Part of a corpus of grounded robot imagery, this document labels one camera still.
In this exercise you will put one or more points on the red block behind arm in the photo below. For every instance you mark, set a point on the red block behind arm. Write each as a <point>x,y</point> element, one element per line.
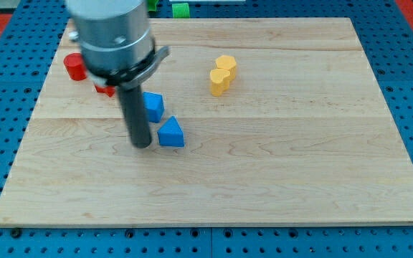
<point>109,90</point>

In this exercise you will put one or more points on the red cylinder block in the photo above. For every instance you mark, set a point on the red cylinder block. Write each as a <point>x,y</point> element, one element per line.
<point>75,67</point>

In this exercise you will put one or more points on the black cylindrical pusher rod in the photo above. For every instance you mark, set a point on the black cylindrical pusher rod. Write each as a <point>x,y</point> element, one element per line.
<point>135,116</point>

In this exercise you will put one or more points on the yellow heart block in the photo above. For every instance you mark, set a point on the yellow heart block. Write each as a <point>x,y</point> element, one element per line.
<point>219,81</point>

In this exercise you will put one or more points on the wooden board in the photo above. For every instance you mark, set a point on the wooden board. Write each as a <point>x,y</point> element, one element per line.
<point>302,137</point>

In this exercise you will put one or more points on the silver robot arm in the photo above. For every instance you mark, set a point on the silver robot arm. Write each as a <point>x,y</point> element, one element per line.
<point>119,50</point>

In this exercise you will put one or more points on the blue triangle block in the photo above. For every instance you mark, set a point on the blue triangle block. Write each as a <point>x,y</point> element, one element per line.
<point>170,133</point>

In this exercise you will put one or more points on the yellow hexagon block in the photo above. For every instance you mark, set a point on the yellow hexagon block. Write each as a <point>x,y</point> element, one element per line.
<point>229,63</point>

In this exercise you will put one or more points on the blue cube block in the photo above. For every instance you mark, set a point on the blue cube block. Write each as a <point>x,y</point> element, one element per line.
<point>154,106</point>

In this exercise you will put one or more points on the green block at top edge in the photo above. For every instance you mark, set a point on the green block at top edge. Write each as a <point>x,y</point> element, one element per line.
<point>152,5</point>

